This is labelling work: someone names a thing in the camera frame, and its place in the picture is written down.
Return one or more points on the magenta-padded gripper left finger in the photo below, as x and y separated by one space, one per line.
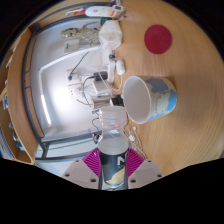
80 171

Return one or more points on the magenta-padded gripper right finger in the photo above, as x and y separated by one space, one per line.
145 171

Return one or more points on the clear black-labelled drink bottle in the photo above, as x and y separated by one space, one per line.
113 160

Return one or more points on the white blue-patterned mug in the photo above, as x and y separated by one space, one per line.
156 100

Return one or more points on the small black cube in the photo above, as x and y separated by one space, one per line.
117 101

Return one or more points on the white charger block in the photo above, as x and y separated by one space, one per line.
100 87

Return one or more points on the black power adapter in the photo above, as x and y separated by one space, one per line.
101 76

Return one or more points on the small white oval device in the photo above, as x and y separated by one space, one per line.
120 67

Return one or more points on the flat round red coaster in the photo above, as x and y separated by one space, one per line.
158 39

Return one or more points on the tree-creature figurine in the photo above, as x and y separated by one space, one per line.
80 32

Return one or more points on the white tissue pack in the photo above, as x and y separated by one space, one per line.
110 35

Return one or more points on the white wall-mounted box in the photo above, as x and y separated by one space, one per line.
72 46

